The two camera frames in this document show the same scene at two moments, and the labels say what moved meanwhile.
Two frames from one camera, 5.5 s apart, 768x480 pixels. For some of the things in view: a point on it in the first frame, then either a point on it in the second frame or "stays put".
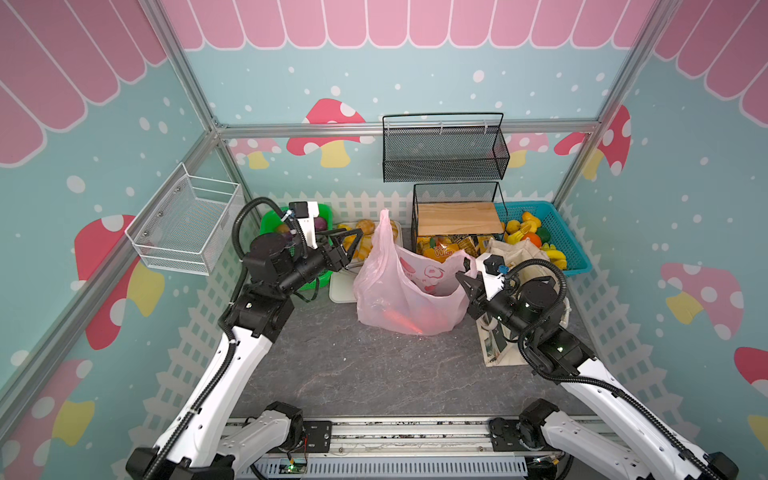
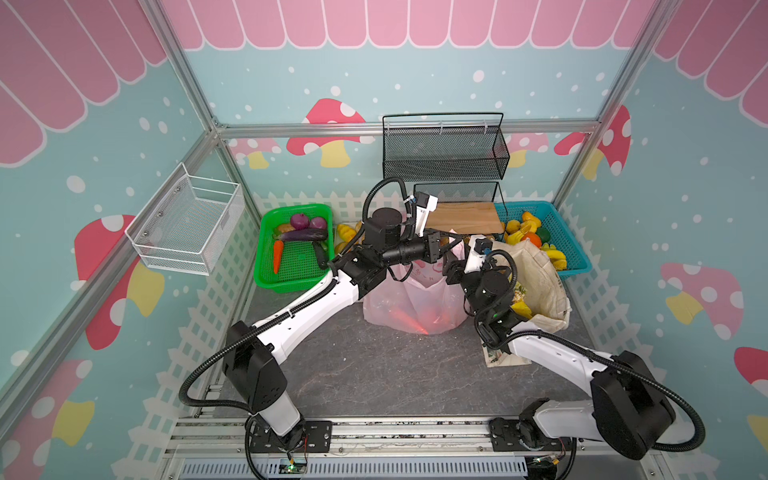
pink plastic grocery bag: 403,292 stays put
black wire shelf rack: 454,209 stays put
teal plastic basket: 561,239 stays put
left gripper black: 341,258 -> 433,245
